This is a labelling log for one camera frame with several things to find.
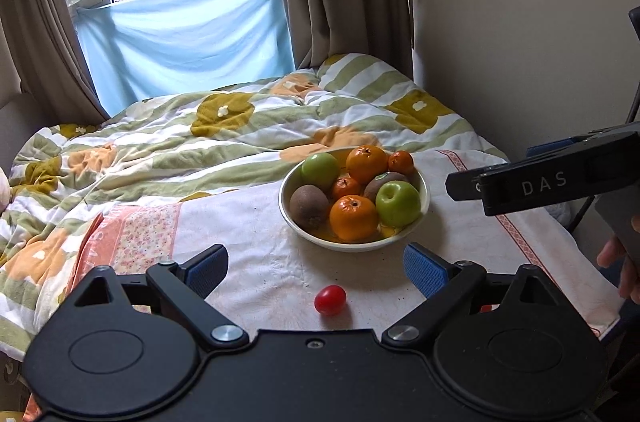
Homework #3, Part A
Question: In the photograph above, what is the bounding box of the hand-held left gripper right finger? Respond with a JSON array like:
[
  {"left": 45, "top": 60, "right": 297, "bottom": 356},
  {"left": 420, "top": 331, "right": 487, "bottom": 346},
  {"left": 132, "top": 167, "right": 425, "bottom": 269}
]
[{"left": 381, "top": 243, "right": 598, "bottom": 349}]

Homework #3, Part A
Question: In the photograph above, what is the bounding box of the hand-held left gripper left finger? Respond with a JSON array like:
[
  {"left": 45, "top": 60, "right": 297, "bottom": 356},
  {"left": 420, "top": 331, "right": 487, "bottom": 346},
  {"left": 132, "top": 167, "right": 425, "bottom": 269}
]
[{"left": 57, "top": 244, "right": 251, "bottom": 351}]

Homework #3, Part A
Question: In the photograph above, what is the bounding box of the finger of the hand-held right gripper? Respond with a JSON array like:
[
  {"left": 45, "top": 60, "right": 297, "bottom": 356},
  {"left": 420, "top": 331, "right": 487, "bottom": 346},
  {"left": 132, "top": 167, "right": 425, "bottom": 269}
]
[
  {"left": 526, "top": 135, "right": 592, "bottom": 161},
  {"left": 446, "top": 168, "right": 490, "bottom": 202}
]

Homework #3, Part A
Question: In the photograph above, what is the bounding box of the small mandarin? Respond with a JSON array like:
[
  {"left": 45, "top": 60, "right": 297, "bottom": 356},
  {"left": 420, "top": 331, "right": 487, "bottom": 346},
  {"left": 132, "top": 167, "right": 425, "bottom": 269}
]
[
  {"left": 388, "top": 150, "right": 416, "bottom": 175},
  {"left": 331, "top": 176, "right": 363, "bottom": 200}
]

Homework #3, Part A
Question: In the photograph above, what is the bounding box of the green apple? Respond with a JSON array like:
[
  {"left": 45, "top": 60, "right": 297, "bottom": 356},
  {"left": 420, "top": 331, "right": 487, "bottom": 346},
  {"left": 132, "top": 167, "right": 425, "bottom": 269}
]
[
  {"left": 375, "top": 181, "right": 422, "bottom": 228},
  {"left": 300, "top": 152, "right": 341, "bottom": 189}
]

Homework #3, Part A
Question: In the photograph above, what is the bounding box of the orange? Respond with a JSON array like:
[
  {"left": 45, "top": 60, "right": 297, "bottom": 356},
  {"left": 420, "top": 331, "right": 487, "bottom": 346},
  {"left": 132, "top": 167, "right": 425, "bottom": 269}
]
[
  {"left": 329, "top": 195, "right": 379, "bottom": 243},
  {"left": 346, "top": 145, "right": 390, "bottom": 185}
]

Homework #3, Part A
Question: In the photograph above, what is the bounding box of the brown kiwi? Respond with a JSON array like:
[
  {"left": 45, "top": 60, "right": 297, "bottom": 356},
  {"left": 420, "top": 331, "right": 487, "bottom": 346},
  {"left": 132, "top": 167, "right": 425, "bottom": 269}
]
[
  {"left": 363, "top": 171, "right": 408, "bottom": 203},
  {"left": 289, "top": 185, "right": 330, "bottom": 230}
]

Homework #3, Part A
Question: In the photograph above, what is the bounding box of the red cherry tomato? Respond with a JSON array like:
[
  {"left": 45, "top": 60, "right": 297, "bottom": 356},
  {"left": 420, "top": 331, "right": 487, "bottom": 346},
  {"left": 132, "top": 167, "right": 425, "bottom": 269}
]
[{"left": 314, "top": 285, "right": 347, "bottom": 317}]

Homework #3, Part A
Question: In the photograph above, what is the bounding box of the cream bowl with duck print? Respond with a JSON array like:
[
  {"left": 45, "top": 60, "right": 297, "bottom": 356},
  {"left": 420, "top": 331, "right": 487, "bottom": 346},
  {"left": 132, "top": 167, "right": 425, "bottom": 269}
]
[{"left": 278, "top": 146, "right": 431, "bottom": 253}]

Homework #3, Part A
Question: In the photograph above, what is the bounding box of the person's right hand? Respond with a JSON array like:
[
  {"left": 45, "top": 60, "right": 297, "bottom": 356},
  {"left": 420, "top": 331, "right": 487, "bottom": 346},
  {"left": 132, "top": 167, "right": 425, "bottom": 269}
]
[{"left": 596, "top": 217, "right": 640, "bottom": 304}]

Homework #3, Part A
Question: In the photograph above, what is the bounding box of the pink floral cloth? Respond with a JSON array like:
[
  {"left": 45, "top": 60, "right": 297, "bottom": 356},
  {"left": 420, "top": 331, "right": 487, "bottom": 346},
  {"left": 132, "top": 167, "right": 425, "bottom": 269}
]
[{"left": 65, "top": 147, "right": 623, "bottom": 338}]

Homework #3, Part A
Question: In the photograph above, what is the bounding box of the green striped floral blanket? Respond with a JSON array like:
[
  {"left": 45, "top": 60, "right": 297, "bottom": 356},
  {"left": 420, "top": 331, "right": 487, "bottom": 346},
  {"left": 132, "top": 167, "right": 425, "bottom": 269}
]
[{"left": 0, "top": 52, "right": 511, "bottom": 358}]

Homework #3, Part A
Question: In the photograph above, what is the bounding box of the light blue window cloth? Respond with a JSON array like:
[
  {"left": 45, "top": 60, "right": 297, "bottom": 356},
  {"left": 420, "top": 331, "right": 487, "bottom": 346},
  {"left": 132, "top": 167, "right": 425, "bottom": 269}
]
[{"left": 75, "top": 0, "right": 296, "bottom": 118}]

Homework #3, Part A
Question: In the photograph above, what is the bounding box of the grey bed headboard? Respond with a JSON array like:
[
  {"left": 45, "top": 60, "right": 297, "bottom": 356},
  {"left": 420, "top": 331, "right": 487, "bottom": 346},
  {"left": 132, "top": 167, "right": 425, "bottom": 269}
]
[{"left": 0, "top": 90, "right": 51, "bottom": 173}]

